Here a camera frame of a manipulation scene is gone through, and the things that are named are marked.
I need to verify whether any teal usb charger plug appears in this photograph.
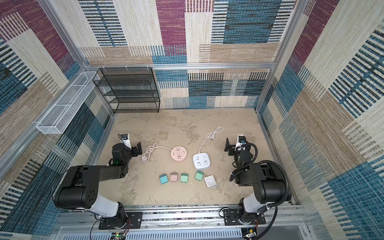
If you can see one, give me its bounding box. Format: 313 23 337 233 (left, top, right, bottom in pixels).
159 174 169 185

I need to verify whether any pink usb charger plug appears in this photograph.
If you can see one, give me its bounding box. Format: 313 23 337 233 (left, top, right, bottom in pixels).
170 173 179 182

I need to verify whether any green usb charger plug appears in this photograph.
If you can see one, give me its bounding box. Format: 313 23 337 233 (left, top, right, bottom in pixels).
180 173 189 183

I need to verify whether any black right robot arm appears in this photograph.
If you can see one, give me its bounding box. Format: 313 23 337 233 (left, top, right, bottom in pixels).
221 135 292 226

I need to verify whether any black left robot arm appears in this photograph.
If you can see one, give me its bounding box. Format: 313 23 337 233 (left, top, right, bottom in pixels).
53 143 143 231

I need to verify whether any white usb charger plug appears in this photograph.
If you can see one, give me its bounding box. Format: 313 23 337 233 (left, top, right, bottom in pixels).
204 175 217 188

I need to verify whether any white square power strip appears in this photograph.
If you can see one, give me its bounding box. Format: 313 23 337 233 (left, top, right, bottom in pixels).
193 153 211 171

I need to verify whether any pink round power strip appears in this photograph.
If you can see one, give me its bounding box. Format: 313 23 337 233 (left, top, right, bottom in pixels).
171 146 187 163

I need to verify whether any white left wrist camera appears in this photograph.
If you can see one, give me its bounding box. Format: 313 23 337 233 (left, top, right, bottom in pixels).
118 134 132 149

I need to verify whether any white power strip cable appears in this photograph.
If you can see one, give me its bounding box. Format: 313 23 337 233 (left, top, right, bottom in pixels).
197 125 225 154

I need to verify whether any black wire shelf rack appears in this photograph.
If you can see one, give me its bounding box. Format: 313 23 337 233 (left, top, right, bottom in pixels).
93 67 161 114

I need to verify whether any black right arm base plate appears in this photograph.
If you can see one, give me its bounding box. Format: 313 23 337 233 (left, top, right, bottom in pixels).
219 207 266 226

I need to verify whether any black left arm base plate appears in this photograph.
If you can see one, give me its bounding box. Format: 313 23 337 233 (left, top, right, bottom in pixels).
98 212 143 231

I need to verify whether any white mesh wall basket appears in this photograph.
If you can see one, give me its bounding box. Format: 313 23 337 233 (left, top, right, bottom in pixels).
36 72 96 135

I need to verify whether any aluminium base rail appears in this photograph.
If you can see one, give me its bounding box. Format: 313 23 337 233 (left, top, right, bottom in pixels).
50 203 316 240

